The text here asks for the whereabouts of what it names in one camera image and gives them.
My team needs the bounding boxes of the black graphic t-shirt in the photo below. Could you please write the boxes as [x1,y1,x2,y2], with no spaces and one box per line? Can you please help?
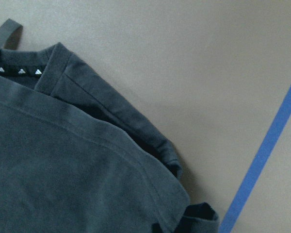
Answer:
[0,19,220,233]

